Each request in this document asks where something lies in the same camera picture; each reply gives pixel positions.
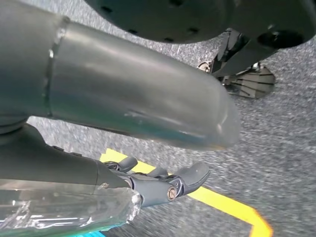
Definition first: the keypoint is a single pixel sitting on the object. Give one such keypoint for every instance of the grey ridged robot foot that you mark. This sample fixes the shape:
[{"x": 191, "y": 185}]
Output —
[{"x": 252, "y": 83}]

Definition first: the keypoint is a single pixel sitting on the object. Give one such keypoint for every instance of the glossy silver robot body panel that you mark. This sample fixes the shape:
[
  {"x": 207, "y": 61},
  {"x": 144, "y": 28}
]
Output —
[{"x": 62, "y": 209}]

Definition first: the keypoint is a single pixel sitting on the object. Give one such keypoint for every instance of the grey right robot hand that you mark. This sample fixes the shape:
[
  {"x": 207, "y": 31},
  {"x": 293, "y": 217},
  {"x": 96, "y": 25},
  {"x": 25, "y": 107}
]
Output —
[{"x": 123, "y": 88}]

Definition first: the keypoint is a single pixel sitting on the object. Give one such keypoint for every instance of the dark robot torso shell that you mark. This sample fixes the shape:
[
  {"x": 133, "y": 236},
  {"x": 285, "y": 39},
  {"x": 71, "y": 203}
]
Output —
[{"x": 197, "y": 16}]

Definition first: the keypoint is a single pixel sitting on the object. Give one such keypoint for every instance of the yellow floor tape marking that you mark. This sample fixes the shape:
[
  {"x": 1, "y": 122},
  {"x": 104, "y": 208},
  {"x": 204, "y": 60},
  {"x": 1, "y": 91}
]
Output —
[{"x": 222, "y": 201}]

